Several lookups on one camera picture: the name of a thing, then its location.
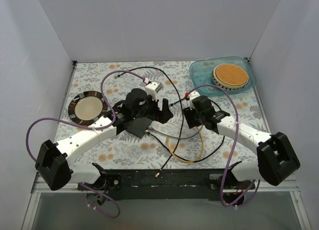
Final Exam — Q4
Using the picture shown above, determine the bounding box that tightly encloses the black braided cable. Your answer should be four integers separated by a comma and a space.
159, 99, 189, 171

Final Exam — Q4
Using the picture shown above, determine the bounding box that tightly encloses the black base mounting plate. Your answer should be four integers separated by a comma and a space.
78, 168, 256, 201

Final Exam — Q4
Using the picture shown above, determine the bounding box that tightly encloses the yellow ethernet cable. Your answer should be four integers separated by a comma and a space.
166, 125, 204, 163

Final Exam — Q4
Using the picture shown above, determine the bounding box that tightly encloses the black network switch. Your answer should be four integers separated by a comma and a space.
126, 118, 152, 139

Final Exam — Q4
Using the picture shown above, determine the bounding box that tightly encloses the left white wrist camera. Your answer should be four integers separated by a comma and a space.
143, 77, 163, 101

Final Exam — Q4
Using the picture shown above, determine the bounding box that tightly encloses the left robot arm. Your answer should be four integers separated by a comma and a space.
35, 88, 173, 191

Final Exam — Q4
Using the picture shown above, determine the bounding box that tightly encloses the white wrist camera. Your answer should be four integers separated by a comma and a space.
143, 77, 163, 101
185, 91, 200, 109

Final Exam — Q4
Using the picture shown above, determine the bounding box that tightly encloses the grey ethernet cable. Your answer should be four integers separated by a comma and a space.
147, 126, 200, 140

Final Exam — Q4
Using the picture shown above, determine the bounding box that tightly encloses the aluminium frame rail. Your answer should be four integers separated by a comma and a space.
21, 175, 311, 230

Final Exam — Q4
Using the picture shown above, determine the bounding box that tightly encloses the floral tablecloth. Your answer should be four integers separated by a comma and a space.
66, 61, 257, 169

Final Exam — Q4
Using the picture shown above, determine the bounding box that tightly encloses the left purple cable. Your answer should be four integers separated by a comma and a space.
26, 70, 150, 166

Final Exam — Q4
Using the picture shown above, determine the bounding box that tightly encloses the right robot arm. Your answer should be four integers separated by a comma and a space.
183, 92, 301, 189

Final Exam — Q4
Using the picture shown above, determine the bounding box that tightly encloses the black rimmed plate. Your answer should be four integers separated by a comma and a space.
68, 90, 108, 126

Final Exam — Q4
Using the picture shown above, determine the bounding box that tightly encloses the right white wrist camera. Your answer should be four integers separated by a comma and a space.
185, 91, 200, 109

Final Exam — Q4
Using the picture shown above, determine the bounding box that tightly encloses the black ethernet cable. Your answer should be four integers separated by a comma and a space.
113, 66, 226, 163

